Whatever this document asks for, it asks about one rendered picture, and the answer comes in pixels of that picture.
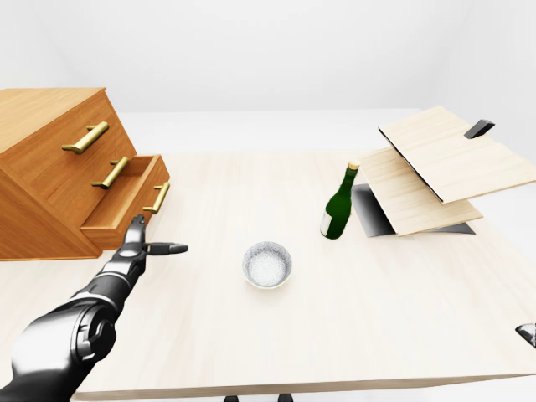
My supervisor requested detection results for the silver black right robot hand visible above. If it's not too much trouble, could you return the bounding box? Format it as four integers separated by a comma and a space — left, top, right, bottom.
514, 322, 536, 349

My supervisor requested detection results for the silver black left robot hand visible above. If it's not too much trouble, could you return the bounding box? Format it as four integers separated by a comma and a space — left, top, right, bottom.
110, 214, 190, 276

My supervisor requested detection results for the small wooden drawer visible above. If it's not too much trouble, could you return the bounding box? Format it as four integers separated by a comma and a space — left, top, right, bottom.
79, 153, 171, 251

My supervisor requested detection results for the medium wooden drawer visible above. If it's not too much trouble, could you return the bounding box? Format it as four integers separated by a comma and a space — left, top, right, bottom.
45, 152, 139, 229

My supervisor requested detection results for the wooden cabinet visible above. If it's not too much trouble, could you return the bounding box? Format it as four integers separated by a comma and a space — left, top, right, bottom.
0, 86, 171, 262

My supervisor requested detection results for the large wooden drawer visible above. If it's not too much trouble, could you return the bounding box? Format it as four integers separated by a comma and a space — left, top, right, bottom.
0, 90, 138, 203

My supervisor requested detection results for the speckled white bowl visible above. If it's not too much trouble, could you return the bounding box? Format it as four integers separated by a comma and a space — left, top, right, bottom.
241, 240, 294, 291

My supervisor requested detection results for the pale wooden two-board rack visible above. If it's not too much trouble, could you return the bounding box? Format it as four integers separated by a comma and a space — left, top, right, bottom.
350, 105, 536, 239

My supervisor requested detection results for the green glass bottle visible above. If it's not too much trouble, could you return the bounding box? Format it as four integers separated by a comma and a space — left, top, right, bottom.
319, 160, 362, 241

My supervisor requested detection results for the black block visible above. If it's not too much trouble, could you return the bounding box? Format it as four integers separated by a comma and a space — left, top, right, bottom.
463, 119, 497, 141

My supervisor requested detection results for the short brass drawer handle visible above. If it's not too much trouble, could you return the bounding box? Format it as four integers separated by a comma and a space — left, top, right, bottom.
142, 181, 172, 215

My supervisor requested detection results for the medium brass drawer handle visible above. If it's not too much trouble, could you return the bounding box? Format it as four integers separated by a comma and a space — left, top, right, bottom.
90, 157, 130, 190

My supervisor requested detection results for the long brass drawer handle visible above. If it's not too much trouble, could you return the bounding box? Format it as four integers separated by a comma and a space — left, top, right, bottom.
61, 121, 111, 156

